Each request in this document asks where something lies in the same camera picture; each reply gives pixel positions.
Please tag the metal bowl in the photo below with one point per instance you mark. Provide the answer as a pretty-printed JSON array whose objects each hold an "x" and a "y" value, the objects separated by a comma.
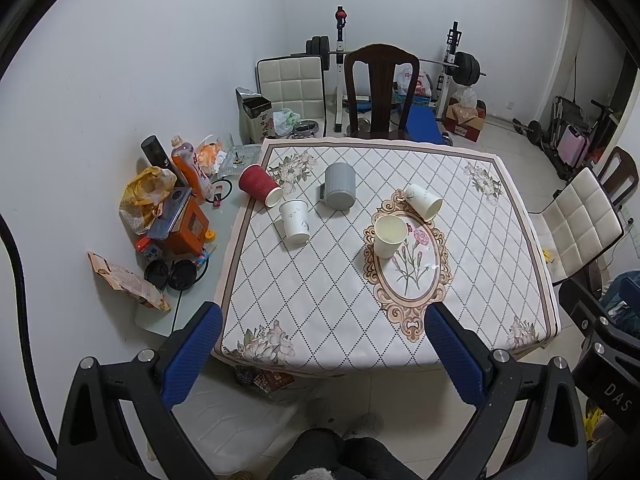
[{"x": 307, "y": 127}]

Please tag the orange snack bag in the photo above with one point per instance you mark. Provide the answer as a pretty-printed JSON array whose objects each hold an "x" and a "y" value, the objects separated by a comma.
[{"x": 207, "y": 156}]

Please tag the yellow plastic bag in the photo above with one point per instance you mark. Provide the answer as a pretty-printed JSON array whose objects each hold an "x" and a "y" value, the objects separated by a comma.
[{"x": 145, "y": 197}]

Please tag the white green plastic bag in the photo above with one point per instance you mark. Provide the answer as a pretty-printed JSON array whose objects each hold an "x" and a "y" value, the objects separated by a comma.
[{"x": 285, "y": 121}]

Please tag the black cylinder bottle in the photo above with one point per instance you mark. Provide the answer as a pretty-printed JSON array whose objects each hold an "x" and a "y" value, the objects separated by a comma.
[{"x": 155, "y": 152}]

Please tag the printed paper packet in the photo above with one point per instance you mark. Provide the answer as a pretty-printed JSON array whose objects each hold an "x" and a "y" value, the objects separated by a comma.
[{"x": 129, "y": 282}]

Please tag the white paper cup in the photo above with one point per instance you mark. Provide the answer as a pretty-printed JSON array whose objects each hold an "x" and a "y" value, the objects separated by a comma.
[
  {"x": 295, "y": 222},
  {"x": 422, "y": 200},
  {"x": 390, "y": 237}
]

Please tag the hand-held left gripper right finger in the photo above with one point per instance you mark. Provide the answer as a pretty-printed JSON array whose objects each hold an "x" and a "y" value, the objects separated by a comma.
[{"x": 455, "y": 360}]

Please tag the grey fuzzy slipper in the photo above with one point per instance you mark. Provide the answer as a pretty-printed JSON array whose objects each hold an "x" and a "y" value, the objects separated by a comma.
[{"x": 365, "y": 425}]

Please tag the small yellow toy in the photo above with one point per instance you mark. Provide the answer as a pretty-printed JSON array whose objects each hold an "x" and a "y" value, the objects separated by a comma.
[{"x": 549, "y": 256}]

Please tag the black kick scooter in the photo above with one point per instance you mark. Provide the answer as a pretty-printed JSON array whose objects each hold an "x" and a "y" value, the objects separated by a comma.
[{"x": 602, "y": 127}]

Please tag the white red printed plastic bag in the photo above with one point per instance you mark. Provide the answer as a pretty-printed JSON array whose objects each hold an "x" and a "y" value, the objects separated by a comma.
[{"x": 406, "y": 79}]

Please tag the grey mug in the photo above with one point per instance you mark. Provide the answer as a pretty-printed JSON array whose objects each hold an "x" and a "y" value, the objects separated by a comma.
[{"x": 339, "y": 185}]

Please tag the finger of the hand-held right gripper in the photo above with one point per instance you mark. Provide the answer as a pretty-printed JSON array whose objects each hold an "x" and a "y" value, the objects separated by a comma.
[{"x": 580, "y": 302}]

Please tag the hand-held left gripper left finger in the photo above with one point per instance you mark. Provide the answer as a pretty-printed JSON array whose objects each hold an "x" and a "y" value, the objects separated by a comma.
[{"x": 192, "y": 355}]

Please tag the white cushioned chair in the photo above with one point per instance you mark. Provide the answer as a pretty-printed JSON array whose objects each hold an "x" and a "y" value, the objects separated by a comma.
[
  {"x": 291, "y": 85},
  {"x": 575, "y": 225}
]

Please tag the clear plastic tray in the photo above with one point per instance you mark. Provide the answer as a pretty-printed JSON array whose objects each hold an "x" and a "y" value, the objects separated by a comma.
[{"x": 242, "y": 156}]

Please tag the white barbell rack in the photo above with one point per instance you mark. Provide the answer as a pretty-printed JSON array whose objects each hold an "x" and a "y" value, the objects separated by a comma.
[{"x": 340, "y": 65}]

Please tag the table with patterned tablecloth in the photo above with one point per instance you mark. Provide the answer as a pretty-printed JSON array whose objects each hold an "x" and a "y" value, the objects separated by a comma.
[{"x": 325, "y": 285}]

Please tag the dark wooden chair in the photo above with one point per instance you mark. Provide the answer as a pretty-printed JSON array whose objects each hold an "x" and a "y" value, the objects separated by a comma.
[
  {"x": 382, "y": 92},
  {"x": 621, "y": 170}
]

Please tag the pink suitcase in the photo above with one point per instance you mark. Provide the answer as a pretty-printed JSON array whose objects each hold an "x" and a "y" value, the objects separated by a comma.
[{"x": 572, "y": 144}]

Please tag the grey glass side table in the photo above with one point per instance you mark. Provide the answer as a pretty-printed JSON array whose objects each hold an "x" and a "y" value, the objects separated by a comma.
[{"x": 225, "y": 220}]

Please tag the red ribbed paper cup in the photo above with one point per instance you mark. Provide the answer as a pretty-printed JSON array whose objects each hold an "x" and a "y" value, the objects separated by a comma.
[{"x": 257, "y": 184}]

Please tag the barbell with black plates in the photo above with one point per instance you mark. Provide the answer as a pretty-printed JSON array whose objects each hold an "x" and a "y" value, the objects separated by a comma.
[{"x": 468, "y": 65}]

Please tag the orange drink bottle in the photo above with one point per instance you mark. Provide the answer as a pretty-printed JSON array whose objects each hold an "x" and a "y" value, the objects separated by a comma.
[{"x": 187, "y": 166}]

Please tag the dark tea box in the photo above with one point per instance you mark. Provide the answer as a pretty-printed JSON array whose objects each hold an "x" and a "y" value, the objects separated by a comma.
[{"x": 255, "y": 117}]

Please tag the person's dark trouser legs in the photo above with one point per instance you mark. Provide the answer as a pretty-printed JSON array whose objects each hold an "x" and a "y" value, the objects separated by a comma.
[{"x": 325, "y": 455}]

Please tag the cardboard box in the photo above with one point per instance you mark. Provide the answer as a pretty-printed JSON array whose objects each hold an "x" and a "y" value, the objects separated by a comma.
[{"x": 465, "y": 122}]

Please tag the orange box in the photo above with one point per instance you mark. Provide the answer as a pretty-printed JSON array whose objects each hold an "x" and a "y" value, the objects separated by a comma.
[{"x": 189, "y": 232}]

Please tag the blue weight bench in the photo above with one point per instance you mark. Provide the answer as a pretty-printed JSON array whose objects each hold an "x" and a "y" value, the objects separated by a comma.
[{"x": 425, "y": 124}]

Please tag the snack packets on floor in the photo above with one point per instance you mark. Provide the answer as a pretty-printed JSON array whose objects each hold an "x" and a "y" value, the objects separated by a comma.
[{"x": 265, "y": 379}]

